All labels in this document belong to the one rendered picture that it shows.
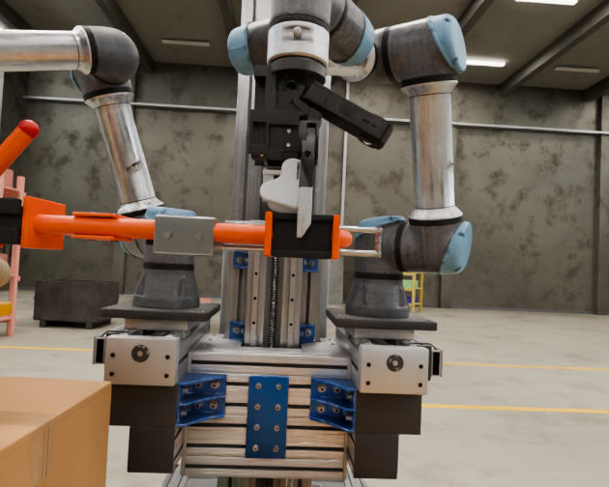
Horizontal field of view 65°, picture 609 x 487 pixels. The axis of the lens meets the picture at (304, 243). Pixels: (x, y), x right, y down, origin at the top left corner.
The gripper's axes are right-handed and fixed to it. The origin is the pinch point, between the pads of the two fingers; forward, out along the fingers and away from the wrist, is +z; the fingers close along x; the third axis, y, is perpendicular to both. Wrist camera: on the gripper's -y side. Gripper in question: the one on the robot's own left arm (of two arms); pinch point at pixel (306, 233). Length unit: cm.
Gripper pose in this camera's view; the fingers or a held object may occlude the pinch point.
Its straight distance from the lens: 58.4
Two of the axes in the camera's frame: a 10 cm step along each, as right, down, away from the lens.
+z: -0.5, 10.0, -0.4
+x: -0.1, -0.4, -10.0
